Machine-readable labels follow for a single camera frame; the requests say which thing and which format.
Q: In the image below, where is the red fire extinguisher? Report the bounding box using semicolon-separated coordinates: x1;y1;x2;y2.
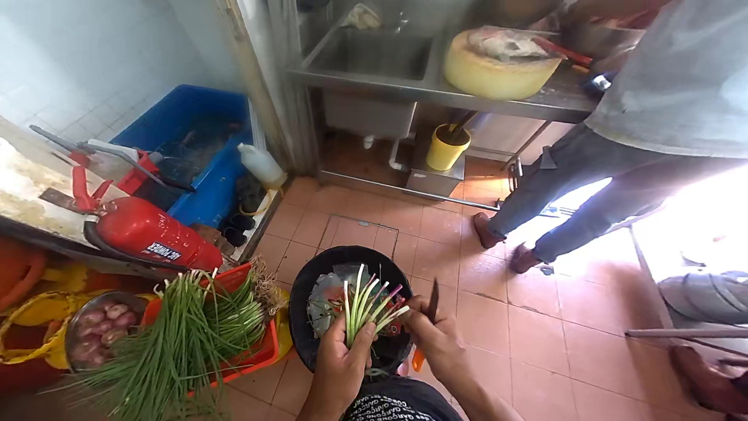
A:
71;166;224;272

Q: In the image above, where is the grey round container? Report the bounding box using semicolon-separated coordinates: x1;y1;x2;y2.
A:
658;271;748;326

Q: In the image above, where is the small yellow bucket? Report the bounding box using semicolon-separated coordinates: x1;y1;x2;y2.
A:
425;123;472;173

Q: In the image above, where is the person's left hand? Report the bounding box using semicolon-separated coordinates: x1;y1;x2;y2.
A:
316;312;378;388

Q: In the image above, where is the steel box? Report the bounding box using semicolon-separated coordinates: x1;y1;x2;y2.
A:
406;153;466;198

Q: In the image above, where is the person's right forearm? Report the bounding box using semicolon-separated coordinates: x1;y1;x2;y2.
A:
439;354;526;421

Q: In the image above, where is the wooden post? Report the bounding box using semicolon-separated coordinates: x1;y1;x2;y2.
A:
214;0;298;175

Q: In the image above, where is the pile of shallots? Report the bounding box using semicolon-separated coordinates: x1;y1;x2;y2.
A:
70;299;140;369

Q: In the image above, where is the pile of plastic scraps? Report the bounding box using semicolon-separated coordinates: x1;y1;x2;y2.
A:
307;264;375;340

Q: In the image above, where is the yellow plastic basket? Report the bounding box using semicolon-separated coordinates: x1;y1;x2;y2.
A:
0;289;112;370

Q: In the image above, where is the trimmed spring onion bunch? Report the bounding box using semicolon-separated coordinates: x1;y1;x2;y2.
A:
341;263;411;350

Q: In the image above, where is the steel sink counter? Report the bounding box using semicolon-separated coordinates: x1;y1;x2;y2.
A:
286;12;614;212

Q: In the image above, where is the person's left forearm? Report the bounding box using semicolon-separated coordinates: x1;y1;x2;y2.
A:
296;364;364;421

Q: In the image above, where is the yellow plastic stool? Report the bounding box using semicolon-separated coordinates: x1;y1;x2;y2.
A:
272;283;295;362

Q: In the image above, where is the knife with orange handle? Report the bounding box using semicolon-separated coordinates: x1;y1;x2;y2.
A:
411;277;440;373

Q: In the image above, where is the steel bowl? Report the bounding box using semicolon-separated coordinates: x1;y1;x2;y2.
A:
65;290;150;373

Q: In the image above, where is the white drain pipe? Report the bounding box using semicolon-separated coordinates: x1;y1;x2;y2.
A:
388;138;409;173

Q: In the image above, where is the round yellow chopping block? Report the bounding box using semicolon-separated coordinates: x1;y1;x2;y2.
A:
443;26;565;101

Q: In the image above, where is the red plastic basket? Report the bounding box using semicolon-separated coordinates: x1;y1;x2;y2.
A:
140;262;280;397

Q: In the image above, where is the crumpled cloth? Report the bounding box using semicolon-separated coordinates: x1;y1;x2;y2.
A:
341;4;382;30

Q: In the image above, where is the pair of black sandals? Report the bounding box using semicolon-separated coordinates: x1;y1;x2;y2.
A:
219;212;257;248

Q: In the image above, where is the blue plastic tub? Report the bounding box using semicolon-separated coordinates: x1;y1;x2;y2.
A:
110;84;252;230

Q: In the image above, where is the white plastic jug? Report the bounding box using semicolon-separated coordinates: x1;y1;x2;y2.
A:
236;143;288;189

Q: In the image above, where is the black round tub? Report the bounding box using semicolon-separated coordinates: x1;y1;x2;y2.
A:
289;245;415;378

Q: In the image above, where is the pile of green spring onions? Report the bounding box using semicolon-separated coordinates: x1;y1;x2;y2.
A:
51;256;288;421

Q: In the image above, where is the person's right hand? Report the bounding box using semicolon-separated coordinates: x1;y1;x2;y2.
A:
400;295;467;378

